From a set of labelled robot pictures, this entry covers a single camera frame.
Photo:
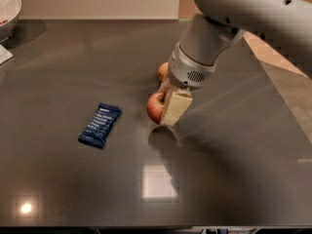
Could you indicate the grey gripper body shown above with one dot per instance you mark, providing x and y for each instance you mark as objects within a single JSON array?
[{"x": 185, "y": 71}]

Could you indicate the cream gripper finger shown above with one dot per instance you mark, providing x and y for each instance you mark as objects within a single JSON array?
[
  {"x": 163, "y": 89},
  {"x": 176, "y": 103}
]

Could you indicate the red apple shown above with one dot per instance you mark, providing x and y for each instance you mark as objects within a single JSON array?
[{"x": 155, "y": 106}]

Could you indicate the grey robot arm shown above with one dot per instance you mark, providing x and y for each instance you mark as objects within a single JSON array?
[{"x": 285, "y": 25}]

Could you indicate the blue rxbar wrapper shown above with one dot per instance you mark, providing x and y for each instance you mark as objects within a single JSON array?
[{"x": 98, "y": 129}]

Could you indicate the orange fruit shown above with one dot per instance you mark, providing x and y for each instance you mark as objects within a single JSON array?
[{"x": 162, "y": 71}]

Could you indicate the white paper sheet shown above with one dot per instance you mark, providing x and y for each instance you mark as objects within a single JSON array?
[{"x": 5, "y": 55}]

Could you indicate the white bowl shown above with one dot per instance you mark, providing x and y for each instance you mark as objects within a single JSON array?
[{"x": 9, "y": 16}]

